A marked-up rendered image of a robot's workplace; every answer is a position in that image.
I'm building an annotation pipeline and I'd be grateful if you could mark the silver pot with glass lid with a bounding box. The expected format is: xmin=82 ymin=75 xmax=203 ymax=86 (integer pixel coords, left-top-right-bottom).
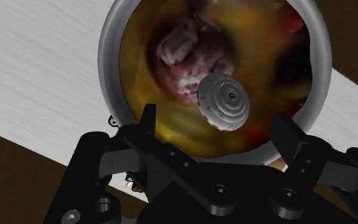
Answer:
xmin=97 ymin=0 xmax=333 ymax=166

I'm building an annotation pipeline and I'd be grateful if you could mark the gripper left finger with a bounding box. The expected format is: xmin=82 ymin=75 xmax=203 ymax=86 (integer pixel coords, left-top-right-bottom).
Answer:
xmin=43 ymin=103 xmax=236 ymax=224

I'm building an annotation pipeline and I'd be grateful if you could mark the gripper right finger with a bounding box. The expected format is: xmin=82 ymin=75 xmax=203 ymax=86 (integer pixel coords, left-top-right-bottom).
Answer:
xmin=268 ymin=112 xmax=358 ymax=224

